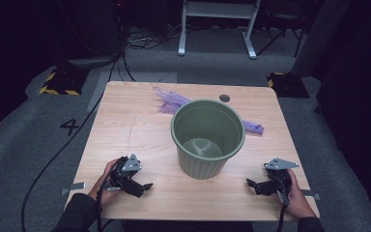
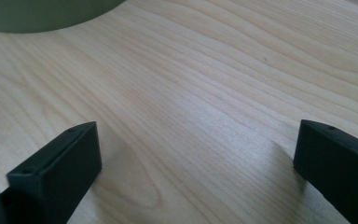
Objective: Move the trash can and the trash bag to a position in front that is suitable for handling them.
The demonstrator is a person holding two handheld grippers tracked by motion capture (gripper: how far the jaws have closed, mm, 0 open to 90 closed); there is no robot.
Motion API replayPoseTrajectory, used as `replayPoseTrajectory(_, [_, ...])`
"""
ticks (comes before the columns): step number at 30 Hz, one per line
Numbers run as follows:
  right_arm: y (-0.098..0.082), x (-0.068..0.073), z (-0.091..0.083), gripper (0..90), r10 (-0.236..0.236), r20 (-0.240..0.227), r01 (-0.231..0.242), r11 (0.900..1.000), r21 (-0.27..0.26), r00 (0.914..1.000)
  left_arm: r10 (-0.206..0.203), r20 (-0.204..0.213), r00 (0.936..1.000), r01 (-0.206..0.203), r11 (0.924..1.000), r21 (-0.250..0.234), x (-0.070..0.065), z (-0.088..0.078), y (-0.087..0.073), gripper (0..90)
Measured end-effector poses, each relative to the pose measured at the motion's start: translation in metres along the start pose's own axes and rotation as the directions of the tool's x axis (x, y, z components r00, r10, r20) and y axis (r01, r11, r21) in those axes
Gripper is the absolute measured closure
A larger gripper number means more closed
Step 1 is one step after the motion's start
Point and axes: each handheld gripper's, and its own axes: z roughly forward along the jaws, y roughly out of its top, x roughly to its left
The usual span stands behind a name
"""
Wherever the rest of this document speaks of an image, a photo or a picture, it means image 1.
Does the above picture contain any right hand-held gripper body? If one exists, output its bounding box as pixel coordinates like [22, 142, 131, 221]
[255, 158, 300, 206]

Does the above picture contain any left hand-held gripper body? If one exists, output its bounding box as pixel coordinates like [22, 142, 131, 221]
[104, 153, 145, 198]

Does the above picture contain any green ribbed plastic bin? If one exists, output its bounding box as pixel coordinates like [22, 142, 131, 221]
[170, 99, 246, 181]

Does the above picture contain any purple plastic bag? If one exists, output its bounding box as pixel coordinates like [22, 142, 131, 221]
[153, 86, 265, 136]

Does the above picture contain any person's left hand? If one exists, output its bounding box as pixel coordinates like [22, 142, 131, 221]
[88, 158, 124, 207]

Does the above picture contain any person's right hand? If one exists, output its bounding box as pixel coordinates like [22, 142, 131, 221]
[284, 169, 317, 219]

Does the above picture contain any black yellow striped floor plate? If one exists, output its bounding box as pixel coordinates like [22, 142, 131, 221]
[39, 67, 90, 97]
[267, 72, 310, 100]

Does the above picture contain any black folding stand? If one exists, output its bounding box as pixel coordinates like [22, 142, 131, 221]
[256, 0, 307, 59]

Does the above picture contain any grey column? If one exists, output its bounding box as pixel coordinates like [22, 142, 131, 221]
[291, 0, 352, 77]

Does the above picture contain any black equipment stand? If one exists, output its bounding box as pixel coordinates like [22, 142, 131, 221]
[57, 0, 129, 71]

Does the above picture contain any white metal stand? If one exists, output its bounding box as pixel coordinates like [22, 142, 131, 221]
[177, 0, 262, 60]

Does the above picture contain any right hand-held gripper black cable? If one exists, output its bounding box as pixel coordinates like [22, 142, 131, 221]
[276, 180, 290, 232]

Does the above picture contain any hand-held gripper black cable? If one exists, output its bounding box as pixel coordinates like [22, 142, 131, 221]
[96, 157, 125, 232]
[276, 180, 290, 232]

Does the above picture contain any grey metal table bracket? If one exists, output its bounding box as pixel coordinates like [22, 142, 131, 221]
[60, 182, 87, 196]
[300, 188, 321, 201]

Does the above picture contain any left hand-held gripper black cable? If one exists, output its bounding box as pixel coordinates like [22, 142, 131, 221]
[96, 157, 125, 232]

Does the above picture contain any long black floor cable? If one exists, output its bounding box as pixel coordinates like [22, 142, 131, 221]
[20, 51, 127, 232]

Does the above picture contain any bundle of floor cables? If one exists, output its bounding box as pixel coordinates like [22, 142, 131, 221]
[125, 23, 187, 51]

